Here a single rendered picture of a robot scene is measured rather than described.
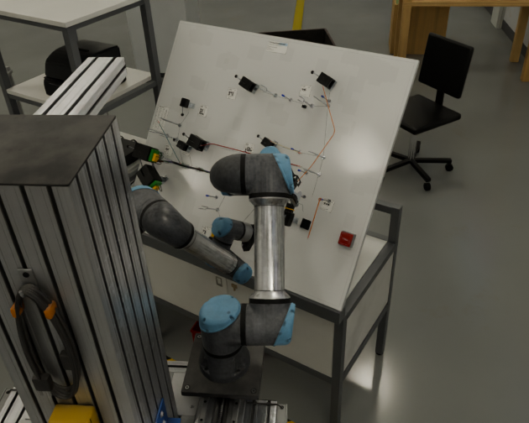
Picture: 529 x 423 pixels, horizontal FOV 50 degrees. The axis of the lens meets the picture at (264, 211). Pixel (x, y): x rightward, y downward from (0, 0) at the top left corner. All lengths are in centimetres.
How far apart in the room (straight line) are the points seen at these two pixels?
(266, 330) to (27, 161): 81
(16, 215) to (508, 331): 302
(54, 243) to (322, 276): 146
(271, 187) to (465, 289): 241
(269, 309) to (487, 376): 198
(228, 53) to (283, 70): 30
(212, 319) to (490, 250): 287
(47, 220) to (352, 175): 151
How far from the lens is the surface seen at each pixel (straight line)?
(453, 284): 380
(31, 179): 97
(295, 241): 235
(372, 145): 228
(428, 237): 414
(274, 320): 155
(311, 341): 256
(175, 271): 284
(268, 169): 156
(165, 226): 175
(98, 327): 114
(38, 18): 257
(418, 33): 732
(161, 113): 279
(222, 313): 155
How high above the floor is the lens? 249
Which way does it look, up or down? 35 degrees down
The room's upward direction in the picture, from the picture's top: 3 degrees counter-clockwise
